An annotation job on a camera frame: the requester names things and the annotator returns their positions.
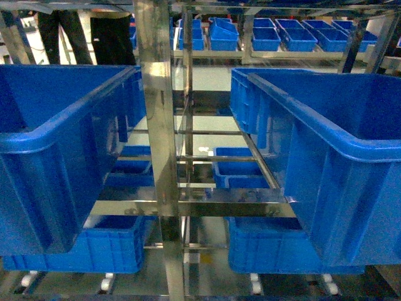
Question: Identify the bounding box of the middle blue bin below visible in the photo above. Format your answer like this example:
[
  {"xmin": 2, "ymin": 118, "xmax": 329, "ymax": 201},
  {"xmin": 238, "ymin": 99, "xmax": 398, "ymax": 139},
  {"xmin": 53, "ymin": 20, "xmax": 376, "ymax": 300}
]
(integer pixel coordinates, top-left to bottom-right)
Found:
[{"xmin": 212, "ymin": 147, "xmax": 269, "ymax": 189}]

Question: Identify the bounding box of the steel rack cross beam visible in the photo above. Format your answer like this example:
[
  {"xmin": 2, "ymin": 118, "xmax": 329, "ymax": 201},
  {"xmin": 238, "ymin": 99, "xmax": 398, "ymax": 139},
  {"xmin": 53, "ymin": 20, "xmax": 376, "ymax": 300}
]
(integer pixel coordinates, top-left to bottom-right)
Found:
[{"xmin": 90, "ymin": 187, "xmax": 296, "ymax": 218}]

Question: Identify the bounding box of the lower blue bin right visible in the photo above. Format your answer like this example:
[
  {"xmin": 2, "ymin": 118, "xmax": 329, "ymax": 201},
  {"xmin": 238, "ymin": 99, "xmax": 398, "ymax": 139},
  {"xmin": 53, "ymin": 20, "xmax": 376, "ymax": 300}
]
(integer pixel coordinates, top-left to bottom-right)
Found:
[{"xmin": 226, "ymin": 217, "xmax": 365, "ymax": 275}]

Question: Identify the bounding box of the lower blue bin left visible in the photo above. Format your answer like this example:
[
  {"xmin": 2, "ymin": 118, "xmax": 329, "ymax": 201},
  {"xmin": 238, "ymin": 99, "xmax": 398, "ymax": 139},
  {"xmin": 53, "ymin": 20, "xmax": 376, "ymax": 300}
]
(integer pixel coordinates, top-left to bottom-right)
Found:
[{"xmin": 3, "ymin": 216, "xmax": 153, "ymax": 273}]

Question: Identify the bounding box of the large blue bin right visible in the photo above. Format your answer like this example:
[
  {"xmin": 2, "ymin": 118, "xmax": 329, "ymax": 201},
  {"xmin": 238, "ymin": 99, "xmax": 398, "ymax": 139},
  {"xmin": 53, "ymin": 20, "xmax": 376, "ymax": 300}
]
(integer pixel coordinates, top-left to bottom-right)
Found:
[{"xmin": 230, "ymin": 68, "xmax": 400, "ymax": 266}]

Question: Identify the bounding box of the large blue bin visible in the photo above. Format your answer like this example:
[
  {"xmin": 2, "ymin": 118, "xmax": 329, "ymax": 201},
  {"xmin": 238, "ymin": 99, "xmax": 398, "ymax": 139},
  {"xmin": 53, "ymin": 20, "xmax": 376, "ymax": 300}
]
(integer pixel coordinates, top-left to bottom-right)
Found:
[
  {"xmin": 230, "ymin": 68, "xmax": 400, "ymax": 266},
  {"xmin": 1, "ymin": 65, "xmax": 145, "ymax": 256}
]

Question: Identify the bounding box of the large blue bin left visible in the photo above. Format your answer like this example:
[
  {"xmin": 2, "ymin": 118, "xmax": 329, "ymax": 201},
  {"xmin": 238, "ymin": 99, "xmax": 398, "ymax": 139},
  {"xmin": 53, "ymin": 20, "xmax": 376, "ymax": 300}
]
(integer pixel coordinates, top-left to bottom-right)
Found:
[{"xmin": 1, "ymin": 65, "xmax": 145, "ymax": 256}]

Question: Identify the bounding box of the person in black clothes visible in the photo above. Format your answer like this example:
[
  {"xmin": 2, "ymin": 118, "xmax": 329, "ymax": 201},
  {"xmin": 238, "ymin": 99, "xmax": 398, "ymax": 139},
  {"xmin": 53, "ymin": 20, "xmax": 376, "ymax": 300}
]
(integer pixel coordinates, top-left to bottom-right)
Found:
[{"xmin": 37, "ymin": 9, "xmax": 136, "ymax": 65}]

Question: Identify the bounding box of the steel rack vertical post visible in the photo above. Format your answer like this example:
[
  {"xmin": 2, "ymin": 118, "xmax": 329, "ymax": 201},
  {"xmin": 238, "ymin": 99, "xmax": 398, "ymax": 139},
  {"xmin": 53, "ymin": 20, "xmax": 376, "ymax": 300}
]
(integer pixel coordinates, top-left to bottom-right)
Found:
[{"xmin": 133, "ymin": 1, "xmax": 185, "ymax": 300}]

